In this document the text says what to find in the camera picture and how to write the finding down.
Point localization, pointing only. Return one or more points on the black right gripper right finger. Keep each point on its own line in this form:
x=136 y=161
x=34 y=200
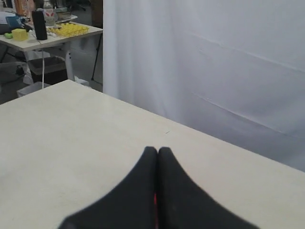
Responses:
x=182 y=204

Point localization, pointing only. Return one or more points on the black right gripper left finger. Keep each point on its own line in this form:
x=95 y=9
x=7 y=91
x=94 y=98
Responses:
x=129 y=205

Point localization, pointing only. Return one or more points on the yellow tray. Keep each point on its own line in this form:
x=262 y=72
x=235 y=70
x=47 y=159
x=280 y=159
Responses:
x=68 y=30

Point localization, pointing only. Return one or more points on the white backdrop curtain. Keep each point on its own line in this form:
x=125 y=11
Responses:
x=233 y=69

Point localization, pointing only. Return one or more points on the yellow sponge block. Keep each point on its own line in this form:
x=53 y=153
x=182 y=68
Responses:
x=19 y=35

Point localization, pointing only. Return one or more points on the white background table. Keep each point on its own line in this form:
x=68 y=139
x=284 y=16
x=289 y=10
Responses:
x=32 y=44

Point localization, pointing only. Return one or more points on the clear plastic bottle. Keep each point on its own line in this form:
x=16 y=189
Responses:
x=49 y=13

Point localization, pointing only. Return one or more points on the black cylindrical speaker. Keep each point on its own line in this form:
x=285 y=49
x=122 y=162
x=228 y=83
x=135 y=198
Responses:
x=39 y=25

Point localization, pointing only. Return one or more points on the blue item on table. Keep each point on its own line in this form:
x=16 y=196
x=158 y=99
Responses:
x=14 y=22

